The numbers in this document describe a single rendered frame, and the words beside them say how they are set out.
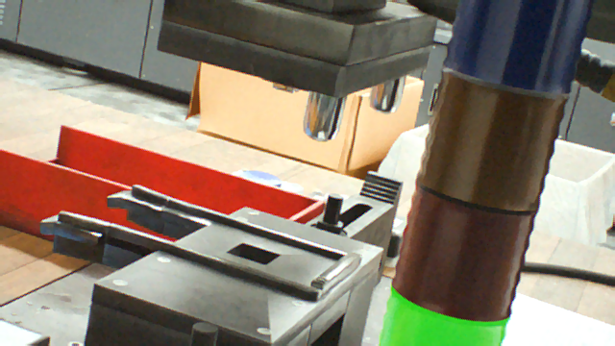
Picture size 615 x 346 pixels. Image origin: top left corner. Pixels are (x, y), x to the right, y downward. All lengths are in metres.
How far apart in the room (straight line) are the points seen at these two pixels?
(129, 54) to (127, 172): 4.96
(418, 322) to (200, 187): 0.62
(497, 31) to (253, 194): 0.62
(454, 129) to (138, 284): 0.30
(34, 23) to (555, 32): 5.97
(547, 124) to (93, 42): 5.74
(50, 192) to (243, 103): 2.16
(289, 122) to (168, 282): 2.37
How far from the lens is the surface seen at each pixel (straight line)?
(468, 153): 0.32
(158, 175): 0.95
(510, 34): 0.31
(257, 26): 0.54
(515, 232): 0.33
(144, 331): 0.57
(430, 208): 0.33
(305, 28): 0.54
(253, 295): 0.60
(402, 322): 0.34
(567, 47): 0.32
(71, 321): 0.74
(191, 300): 0.58
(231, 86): 3.02
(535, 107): 0.32
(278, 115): 2.96
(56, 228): 0.66
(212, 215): 0.71
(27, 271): 0.82
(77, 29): 6.09
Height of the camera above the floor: 1.20
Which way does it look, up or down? 14 degrees down
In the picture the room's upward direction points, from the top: 12 degrees clockwise
